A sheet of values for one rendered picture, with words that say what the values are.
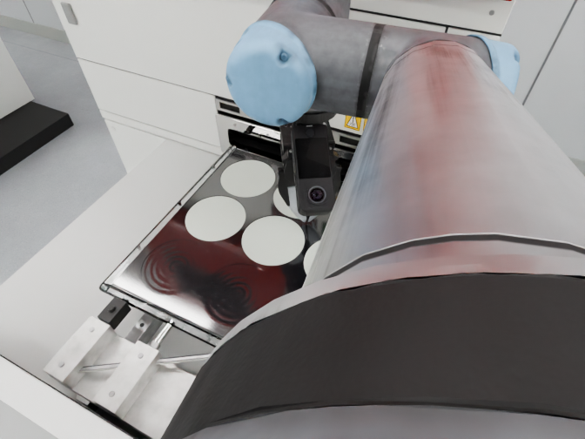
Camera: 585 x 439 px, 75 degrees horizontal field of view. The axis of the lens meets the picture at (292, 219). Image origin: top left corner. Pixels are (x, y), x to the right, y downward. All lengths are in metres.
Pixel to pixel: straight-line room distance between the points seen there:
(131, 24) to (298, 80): 0.59
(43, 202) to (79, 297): 1.57
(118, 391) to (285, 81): 0.40
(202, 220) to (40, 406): 0.33
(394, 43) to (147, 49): 0.61
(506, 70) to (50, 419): 0.51
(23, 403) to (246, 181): 0.44
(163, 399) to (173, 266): 0.18
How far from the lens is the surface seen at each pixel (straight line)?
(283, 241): 0.60
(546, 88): 2.27
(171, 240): 0.64
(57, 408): 0.49
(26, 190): 2.40
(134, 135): 1.06
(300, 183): 0.46
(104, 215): 0.83
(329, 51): 0.32
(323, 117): 0.47
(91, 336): 0.57
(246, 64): 0.31
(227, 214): 0.65
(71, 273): 0.77
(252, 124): 0.77
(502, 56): 0.33
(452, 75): 0.18
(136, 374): 0.53
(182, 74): 0.82
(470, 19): 0.58
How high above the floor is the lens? 1.38
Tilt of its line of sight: 49 degrees down
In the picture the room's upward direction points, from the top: straight up
